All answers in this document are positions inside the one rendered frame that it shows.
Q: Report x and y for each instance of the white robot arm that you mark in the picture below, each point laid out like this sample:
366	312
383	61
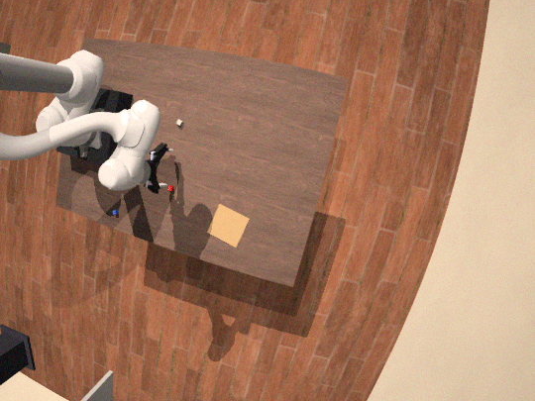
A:
77	80

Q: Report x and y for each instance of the tan square mat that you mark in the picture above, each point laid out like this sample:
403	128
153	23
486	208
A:
228	225

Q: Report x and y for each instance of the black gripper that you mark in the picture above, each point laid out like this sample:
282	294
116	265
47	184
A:
154	162

